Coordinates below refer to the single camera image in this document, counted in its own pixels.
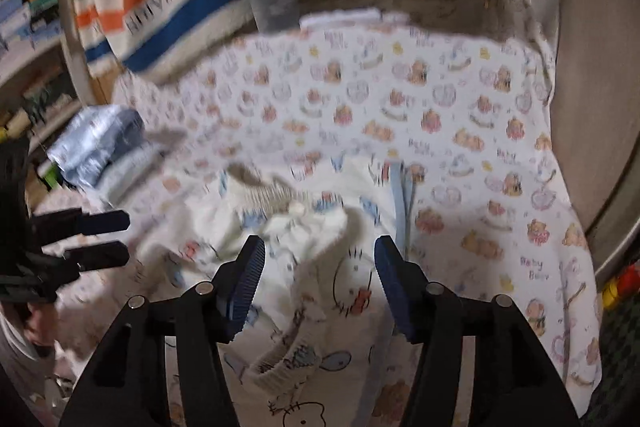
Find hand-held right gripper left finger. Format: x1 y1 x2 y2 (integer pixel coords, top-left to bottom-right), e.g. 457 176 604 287
59 234 267 427

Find white shelf unit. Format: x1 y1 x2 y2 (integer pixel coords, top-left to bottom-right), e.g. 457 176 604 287
0 0 96 208

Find stack of storage boxes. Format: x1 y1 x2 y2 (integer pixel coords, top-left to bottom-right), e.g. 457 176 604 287
0 0 61 52

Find grey cloth patch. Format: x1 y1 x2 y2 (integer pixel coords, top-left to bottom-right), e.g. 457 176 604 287
241 0 306 32

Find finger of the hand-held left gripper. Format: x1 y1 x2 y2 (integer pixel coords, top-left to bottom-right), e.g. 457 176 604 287
30 209 132 239
42 241 131 276

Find cream cat print pants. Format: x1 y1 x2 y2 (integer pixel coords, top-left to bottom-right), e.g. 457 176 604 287
135 157 426 427

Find bear printed bed sheet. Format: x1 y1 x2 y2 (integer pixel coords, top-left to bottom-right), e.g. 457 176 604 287
30 22 603 427

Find red yellow toy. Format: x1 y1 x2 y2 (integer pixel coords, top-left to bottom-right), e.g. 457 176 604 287
602 269 640 309

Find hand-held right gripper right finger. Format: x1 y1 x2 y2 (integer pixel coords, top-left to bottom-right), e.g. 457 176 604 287
374 234 583 427

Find light blue satin pants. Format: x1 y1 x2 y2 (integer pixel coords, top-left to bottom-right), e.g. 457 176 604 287
47 104 146 188

